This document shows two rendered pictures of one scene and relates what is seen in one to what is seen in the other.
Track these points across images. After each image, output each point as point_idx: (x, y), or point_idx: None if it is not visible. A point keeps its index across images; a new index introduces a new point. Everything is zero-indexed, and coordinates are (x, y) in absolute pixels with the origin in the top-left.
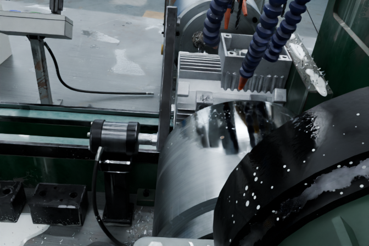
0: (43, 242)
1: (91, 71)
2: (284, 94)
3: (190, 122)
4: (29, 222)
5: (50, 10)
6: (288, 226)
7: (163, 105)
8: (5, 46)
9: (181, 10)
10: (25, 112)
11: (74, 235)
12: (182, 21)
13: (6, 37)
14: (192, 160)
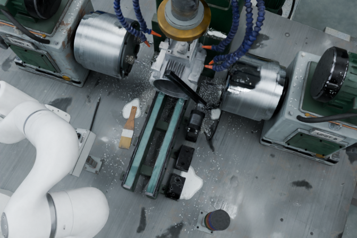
0: (198, 168)
1: None
2: (202, 44)
3: (232, 90)
4: (186, 173)
5: None
6: (339, 90)
7: (196, 96)
8: (10, 192)
9: (113, 60)
10: (134, 168)
11: (197, 155)
12: (120, 63)
13: (3, 189)
14: (252, 95)
